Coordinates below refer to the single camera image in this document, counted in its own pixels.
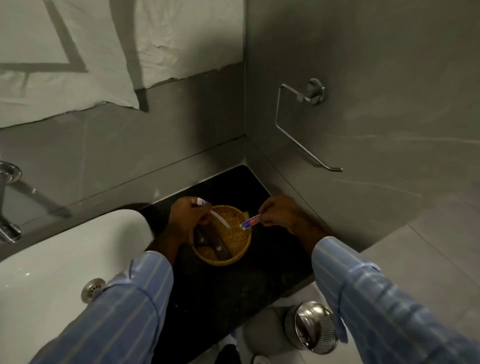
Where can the person's right hand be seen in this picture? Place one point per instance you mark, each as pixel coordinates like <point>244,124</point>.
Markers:
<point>281,213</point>

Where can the person's left hand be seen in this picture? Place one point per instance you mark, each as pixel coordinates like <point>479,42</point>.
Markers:
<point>183,219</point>

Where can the person's left fingers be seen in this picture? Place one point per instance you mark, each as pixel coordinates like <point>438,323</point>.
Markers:
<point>201,216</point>

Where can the person's right fingers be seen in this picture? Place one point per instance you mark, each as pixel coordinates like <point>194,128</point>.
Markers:
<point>265,216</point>

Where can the small white toothpaste tube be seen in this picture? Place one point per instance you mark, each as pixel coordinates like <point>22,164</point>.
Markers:
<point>249,222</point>

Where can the white toothbrush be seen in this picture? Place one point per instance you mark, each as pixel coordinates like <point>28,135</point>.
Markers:
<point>219,219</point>

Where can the person's left forearm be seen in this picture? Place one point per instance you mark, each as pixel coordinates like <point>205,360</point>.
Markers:
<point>120,311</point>

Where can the person's right forearm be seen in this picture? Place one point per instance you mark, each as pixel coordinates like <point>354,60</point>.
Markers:
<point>375,300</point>

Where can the round wicker basket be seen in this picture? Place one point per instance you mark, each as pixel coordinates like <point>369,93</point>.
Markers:
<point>234,240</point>

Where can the steel pedal trash bin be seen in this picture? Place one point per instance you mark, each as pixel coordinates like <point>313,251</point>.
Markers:
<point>311,328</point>

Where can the metal sink drain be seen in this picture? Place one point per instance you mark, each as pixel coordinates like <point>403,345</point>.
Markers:
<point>92,290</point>

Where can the person's black shoe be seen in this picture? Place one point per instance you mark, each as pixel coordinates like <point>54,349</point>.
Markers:
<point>227,354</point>

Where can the white ceramic sink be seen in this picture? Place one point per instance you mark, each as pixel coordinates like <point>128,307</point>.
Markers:
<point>56,262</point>

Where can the chrome faucet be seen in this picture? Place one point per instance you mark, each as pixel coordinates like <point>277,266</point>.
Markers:
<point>8,174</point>

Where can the chrome wall towel holder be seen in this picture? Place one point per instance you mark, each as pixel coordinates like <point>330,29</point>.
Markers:
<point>313,91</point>

